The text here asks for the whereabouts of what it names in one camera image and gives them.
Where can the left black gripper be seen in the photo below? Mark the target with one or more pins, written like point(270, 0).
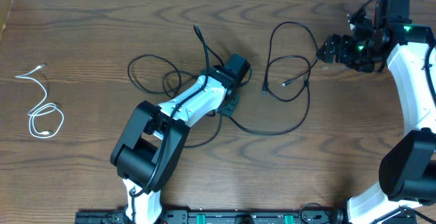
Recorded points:
point(227, 106)

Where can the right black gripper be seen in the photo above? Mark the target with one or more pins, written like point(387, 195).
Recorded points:
point(336, 50)

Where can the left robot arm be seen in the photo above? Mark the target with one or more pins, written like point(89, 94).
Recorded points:
point(152, 141)

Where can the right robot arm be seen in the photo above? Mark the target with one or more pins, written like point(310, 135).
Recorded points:
point(392, 41)

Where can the clear tape piece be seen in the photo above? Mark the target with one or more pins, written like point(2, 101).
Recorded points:
point(334, 68)

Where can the wooden board at edge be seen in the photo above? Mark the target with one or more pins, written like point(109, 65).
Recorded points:
point(5, 9)

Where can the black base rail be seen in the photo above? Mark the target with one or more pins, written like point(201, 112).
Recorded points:
point(308, 214)

